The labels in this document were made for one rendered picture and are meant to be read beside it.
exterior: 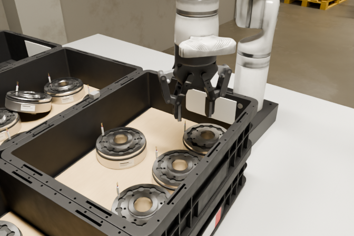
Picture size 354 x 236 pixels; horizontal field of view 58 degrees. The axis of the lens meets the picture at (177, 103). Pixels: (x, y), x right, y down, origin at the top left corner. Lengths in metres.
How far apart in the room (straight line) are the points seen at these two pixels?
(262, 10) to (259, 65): 0.15
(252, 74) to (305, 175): 0.29
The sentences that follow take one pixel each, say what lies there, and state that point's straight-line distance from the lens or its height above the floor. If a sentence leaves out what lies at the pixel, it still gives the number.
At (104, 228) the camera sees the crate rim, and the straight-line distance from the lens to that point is 0.43.
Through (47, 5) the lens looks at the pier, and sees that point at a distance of 2.32.
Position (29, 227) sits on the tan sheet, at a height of 0.83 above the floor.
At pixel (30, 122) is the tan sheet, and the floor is 0.83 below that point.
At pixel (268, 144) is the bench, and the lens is 0.95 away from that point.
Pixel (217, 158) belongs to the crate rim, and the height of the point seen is 0.92.
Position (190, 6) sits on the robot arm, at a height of 1.14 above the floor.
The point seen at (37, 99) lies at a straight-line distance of 0.83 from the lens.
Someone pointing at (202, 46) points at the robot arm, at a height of 1.09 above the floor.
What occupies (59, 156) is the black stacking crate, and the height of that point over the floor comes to 0.86.
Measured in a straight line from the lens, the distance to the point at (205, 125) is 0.71.
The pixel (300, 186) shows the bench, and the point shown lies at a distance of 0.84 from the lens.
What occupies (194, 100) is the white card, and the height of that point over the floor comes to 0.89.
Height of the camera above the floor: 1.26
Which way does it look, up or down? 30 degrees down
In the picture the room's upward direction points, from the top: straight up
